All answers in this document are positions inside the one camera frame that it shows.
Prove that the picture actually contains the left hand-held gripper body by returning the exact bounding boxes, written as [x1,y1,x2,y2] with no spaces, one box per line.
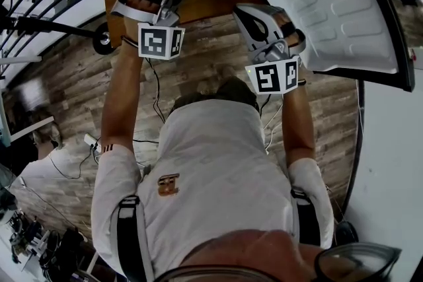
[110,0,186,62]

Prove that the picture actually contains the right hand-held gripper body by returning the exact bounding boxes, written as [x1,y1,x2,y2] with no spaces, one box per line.
[245,28,307,96]

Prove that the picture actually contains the person's right forearm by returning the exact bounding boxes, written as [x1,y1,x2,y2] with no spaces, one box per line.
[282,78,317,165]

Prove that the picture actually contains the person's left forearm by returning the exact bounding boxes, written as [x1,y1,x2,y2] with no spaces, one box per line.
[100,16,149,157]

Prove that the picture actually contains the person's right hand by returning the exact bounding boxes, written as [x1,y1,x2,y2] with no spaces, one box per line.
[275,11,299,48]

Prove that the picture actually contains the person's dark trousers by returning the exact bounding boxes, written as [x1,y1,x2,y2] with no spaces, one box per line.
[171,75,262,113]

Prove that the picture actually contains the person's white shirt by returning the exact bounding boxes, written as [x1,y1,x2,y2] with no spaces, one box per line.
[91,98,334,282]

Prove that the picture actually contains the black wheeled metal rack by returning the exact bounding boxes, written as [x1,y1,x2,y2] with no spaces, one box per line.
[0,0,113,59]

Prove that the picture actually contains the white power strip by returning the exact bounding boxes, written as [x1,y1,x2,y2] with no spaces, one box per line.
[83,133,102,153]

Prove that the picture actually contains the white framed dark panel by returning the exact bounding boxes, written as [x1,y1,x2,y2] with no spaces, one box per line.
[0,75,56,143]

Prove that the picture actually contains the person's face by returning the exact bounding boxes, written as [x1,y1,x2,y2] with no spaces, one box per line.
[180,229,334,282]

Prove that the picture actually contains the person's eyeglasses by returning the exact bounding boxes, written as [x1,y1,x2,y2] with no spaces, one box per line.
[155,242,403,282]

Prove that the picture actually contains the black backpack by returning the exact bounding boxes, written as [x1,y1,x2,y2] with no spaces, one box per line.
[41,227,89,278]

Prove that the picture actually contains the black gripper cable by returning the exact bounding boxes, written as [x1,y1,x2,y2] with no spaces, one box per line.
[144,57,166,125]

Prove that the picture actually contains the black shoulder strap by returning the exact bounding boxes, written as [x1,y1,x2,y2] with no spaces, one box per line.
[116,195,149,282]
[289,188,322,247]

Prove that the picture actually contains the black floor cable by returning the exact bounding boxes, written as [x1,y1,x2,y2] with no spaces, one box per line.
[48,141,100,181]

